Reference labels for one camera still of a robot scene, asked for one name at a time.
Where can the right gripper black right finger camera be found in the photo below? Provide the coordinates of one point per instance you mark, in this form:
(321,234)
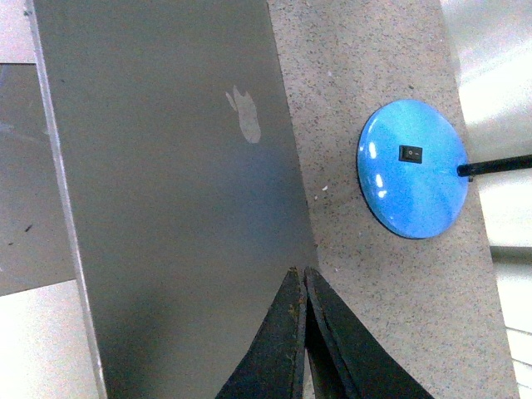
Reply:
(365,369)

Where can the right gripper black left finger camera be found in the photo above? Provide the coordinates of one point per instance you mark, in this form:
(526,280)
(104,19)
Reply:
(273,367)

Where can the grey laptop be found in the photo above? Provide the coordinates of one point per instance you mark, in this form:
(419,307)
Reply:
(180,181)

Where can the blue desk lamp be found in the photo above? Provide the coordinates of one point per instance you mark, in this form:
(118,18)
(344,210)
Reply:
(413,169)

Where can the white curtain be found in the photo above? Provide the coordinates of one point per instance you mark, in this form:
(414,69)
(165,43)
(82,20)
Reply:
(491,44)

